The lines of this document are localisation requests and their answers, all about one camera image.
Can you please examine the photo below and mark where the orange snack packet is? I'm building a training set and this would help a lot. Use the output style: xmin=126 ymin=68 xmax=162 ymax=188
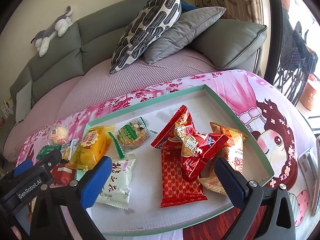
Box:
xmin=199 ymin=122 xmax=247 ymax=195

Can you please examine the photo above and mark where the red cartoon snack bag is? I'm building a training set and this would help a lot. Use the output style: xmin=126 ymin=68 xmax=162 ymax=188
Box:
xmin=151 ymin=105 xmax=228 ymax=181

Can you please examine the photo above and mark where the small red box packet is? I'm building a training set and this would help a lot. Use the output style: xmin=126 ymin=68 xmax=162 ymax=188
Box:
xmin=51 ymin=164 xmax=75 ymax=186

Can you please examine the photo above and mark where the clear round pastry packet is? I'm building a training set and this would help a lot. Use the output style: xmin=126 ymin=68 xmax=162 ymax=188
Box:
xmin=48 ymin=126 xmax=68 ymax=145

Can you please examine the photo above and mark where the yellow cake packet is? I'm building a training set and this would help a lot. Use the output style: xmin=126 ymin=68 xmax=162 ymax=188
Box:
xmin=66 ymin=125 xmax=116 ymax=170

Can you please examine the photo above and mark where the mint green tray box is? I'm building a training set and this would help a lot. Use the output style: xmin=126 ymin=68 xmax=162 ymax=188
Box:
xmin=76 ymin=84 xmax=275 ymax=237

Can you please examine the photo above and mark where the grey sofa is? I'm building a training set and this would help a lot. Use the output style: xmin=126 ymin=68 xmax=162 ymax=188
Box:
xmin=0 ymin=0 xmax=268 ymax=165

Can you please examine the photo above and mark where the grey white plush toy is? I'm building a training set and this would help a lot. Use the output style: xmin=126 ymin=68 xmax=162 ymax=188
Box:
xmin=31 ymin=5 xmax=73 ymax=57

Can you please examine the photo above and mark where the grey velvet pillow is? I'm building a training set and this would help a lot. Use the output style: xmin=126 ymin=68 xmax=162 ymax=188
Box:
xmin=143 ymin=7 xmax=226 ymax=64

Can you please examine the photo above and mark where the red patterned snack packet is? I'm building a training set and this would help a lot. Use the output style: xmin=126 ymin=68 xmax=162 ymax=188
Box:
xmin=161 ymin=148 xmax=208 ymax=208

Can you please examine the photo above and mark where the dark green snack packet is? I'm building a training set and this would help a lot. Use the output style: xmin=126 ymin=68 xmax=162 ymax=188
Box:
xmin=36 ymin=145 xmax=61 ymax=160

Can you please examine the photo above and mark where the black folding chair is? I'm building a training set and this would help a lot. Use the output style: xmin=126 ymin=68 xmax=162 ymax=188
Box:
xmin=273 ymin=22 xmax=318 ymax=105

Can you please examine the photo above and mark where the white green snack packet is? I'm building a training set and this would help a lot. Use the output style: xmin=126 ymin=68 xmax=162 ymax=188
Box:
xmin=96 ymin=154 xmax=136 ymax=210

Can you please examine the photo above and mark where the light grey pillow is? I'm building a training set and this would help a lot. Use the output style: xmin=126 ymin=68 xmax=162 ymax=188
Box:
xmin=15 ymin=81 xmax=32 ymax=124

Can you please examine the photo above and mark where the orange bucket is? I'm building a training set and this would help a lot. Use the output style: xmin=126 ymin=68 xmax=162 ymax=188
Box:
xmin=299 ymin=74 xmax=319 ymax=111

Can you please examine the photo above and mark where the black white patterned pillow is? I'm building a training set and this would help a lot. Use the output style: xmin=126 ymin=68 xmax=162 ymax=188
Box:
xmin=110 ymin=0 xmax=182 ymax=75

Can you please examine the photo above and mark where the green round cake packet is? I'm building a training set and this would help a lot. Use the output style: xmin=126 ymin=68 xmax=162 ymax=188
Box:
xmin=108 ymin=116 xmax=157 ymax=159

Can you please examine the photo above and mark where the pink checked sofa cover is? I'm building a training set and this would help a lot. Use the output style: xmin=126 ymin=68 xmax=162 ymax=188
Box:
xmin=1 ymin=49 xmax=216 ymax=162

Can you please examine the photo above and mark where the pink cartoon blanket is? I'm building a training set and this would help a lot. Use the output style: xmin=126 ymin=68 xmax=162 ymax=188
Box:
xmin=17 ymin=70 xmax=319 ymax=239

